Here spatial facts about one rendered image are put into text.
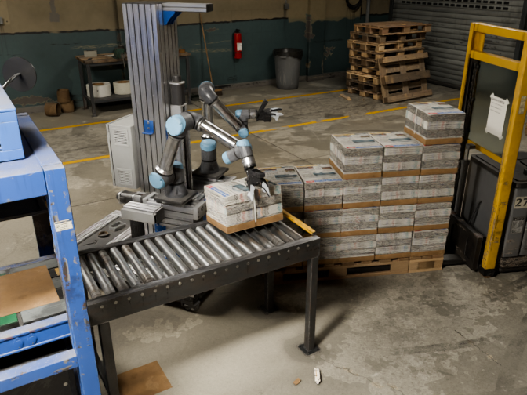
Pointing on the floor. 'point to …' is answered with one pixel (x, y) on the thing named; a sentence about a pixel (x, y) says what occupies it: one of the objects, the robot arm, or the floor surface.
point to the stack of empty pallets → (401, 36)
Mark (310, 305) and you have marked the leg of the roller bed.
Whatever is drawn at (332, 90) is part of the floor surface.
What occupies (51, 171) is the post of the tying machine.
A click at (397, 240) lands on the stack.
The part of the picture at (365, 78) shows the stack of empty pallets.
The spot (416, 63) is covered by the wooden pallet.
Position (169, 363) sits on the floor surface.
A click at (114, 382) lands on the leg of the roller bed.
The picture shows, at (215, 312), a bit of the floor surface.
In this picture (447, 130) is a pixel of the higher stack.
